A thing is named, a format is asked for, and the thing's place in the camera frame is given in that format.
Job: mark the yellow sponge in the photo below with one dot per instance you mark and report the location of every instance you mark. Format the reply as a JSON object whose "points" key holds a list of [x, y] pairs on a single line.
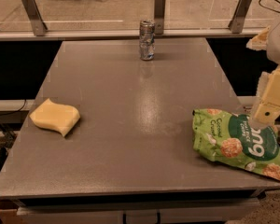
{"points": [[56, 117]]}

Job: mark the clear acrylic barrier panel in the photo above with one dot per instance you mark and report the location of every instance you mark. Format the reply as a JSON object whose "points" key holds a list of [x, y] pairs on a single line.
{"points": [[70, 15]]}

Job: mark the middle metal bracket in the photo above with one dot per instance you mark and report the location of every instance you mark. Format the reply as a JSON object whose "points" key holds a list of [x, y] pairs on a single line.
{"points": [[159, 13]]}

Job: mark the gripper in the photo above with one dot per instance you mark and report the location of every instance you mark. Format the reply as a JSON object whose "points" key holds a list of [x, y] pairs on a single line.
{"points": [[266, 109]]}

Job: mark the green rice chip bag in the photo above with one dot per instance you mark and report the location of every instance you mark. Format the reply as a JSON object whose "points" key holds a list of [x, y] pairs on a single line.
{"points": [[228, 138]]}

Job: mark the cardboard box under table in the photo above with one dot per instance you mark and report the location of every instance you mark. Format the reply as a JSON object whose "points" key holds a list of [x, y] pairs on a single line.
{"points": [[8, 213]]}

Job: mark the left metal bracket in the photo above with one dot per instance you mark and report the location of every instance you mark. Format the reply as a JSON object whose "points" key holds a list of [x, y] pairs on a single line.
{"points": [[38, 26]]}

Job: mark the right metal bracket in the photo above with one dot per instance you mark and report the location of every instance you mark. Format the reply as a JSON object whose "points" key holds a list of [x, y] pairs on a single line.
{"points": [[237, 22]]}

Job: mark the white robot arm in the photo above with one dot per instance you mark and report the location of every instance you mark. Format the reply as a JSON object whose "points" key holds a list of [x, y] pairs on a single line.
{"points": [[268, 39]]}

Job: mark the silver drink can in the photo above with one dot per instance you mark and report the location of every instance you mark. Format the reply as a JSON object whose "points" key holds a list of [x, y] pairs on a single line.
{"points": [[146, 40]]}

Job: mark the metal bracket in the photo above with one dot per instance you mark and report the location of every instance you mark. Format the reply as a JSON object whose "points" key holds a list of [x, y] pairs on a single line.
{"points": [[237, 22], [159, 13], [38, 26]]}

